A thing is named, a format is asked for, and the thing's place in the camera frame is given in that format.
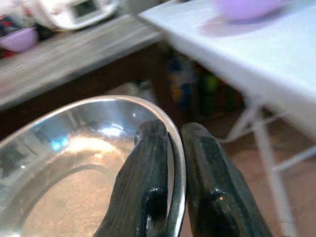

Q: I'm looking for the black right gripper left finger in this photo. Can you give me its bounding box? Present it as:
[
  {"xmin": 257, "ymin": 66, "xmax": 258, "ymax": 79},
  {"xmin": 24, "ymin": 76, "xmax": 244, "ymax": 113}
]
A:
[{"xmin": 95, "ymin": 119, "xmax": 173, "ymax": 237}]

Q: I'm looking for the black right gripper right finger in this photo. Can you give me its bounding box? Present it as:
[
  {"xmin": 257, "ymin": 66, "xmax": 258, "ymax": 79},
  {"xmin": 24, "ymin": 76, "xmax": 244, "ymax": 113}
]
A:
[{"xmin": 181, "ymin": 122, "xmax": 274, "ymax": 237}]

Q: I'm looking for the round stainless steel plate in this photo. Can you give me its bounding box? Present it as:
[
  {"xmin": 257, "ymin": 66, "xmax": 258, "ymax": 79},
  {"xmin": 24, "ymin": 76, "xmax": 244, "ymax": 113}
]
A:
[{"xmin": 0, "ymin": 95, "xmax": 187, "ymax": 237}]

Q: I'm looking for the white folding table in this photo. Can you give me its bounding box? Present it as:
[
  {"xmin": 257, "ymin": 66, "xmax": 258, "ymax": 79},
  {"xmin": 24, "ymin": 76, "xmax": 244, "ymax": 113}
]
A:
[{"xmin": 138, "ymin": 0, "xmax": 316, "ymax": 237}]

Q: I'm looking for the grey wood-top dining table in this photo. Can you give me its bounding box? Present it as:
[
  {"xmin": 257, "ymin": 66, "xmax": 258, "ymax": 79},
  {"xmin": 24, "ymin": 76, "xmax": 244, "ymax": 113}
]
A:
[{"xmin": 0, "ymin": 14, "xmax": 171, "ymax": 139}]

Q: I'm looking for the lilac plastic bowl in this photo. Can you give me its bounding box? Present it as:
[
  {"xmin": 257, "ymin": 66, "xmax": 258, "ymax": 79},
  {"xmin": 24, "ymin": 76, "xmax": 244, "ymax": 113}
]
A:
[
  {"xmin": 213, "ymin": 0, "xmax": 284, "ymax": 22},
  {"xmin": 0, "ymin": 26, "xmax": 40, "ymax": 53}
]

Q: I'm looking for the white kitchen cooking machine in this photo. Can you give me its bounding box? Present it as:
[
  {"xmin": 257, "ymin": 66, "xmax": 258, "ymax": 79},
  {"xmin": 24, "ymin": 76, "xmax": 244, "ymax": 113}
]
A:
[{"xmin": 34, "ymin": 0, "xmax": 119, "ymax": 32}]

